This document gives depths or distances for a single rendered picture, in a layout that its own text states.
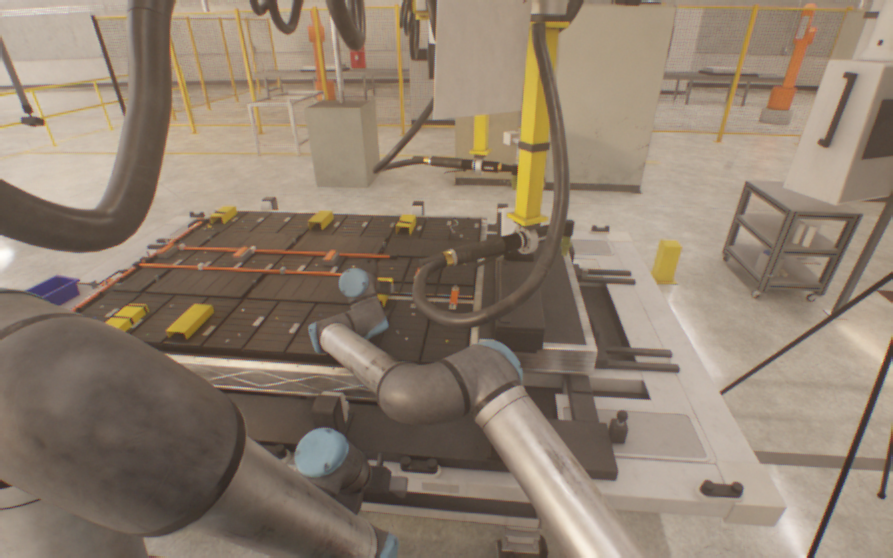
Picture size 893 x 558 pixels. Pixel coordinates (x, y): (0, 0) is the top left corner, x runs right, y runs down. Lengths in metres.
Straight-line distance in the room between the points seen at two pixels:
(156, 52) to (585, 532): 0.82
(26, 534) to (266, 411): 1.04
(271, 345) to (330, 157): 4.73
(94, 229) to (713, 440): 1.51
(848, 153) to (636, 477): 2.65
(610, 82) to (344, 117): 3.20
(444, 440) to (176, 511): 1.00
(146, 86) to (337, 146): 5.58
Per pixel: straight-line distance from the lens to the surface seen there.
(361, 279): 1.35
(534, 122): 1.14
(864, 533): 2.81
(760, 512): 1.49
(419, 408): 0.83
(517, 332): 1.36
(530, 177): 1.17
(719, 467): 1.50
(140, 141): 0.45
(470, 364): 0.85
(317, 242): 2.15
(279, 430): 1.43
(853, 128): 3.55
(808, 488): 2.84
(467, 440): 1.32
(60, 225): 0.41
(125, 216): 0.43
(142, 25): 0.49
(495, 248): 1.19
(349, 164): 6.03
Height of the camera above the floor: 1.89
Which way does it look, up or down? 30 degrees down
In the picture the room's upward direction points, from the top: 1 degrees counter-clockwise
